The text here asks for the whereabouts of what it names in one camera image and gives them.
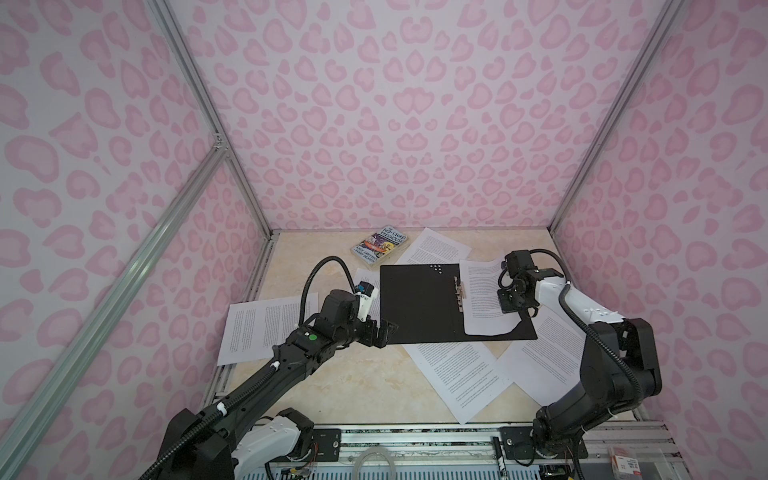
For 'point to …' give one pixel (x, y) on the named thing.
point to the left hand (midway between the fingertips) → (384, 318)
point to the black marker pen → (499, 457)
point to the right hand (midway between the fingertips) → (513, 300)
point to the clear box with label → (626, 468)
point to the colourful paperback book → (380, 244)
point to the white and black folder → (424, 301)
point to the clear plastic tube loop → (381, 450)
